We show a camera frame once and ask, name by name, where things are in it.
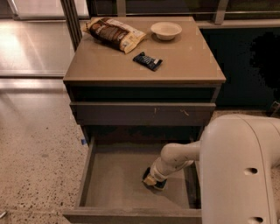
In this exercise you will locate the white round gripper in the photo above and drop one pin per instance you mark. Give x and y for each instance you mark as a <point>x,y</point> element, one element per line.
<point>156,174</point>

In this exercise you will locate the dark green yellow sponge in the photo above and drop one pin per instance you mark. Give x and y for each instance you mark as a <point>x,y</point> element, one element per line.
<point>159,185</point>

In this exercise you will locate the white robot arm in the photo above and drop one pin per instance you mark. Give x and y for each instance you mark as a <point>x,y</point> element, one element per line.
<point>236,154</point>

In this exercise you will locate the open grey middle drawer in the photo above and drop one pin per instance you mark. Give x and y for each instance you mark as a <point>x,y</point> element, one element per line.
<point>112,191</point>

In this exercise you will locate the closed grey top drawer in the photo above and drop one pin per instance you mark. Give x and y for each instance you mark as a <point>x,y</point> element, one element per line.
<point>142,113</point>

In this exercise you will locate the grey drawer cabinet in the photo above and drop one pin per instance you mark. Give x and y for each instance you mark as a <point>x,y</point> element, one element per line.
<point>188,73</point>

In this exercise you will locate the blue tape piece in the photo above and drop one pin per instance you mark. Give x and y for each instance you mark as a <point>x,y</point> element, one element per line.
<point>83,141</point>

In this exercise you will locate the dark blue snack packet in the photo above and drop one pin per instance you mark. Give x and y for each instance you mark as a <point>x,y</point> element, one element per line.
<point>147,61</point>

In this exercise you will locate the white ceramic bowl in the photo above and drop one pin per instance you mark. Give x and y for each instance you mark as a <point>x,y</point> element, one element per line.
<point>166,30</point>

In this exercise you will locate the brown yellow chip bag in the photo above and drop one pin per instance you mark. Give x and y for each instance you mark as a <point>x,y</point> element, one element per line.
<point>114,33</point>

